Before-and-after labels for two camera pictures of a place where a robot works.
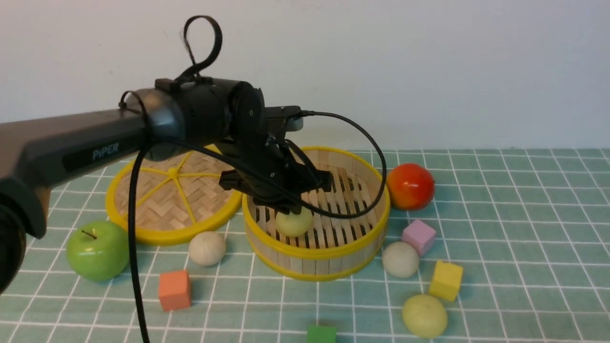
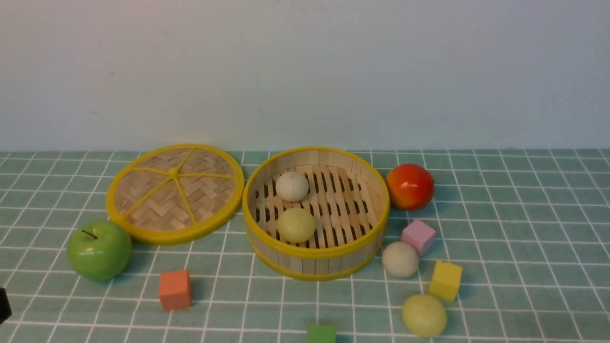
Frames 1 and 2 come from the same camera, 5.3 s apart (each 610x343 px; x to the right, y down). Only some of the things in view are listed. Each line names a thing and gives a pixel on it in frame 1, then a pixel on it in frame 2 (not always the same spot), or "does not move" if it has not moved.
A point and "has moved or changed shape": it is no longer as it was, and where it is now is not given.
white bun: [400, 259] does not move
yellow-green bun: [424, 316] does not move
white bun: [207, 248] has moved or changed shape
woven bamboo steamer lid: [178, 199] does not move
